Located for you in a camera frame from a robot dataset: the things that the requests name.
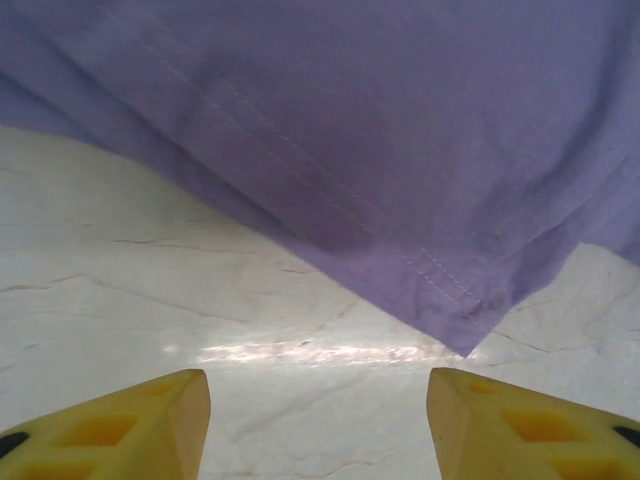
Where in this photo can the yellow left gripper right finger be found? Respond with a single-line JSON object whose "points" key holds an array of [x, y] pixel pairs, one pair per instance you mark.
{"points": [[525, 435]]}

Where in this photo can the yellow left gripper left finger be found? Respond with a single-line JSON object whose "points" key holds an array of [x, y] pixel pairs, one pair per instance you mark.
{"points": [[115, 435]]}

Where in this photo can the purple t-shirt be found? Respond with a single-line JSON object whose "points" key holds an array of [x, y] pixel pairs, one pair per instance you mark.
{"points": [[350, 125]]}

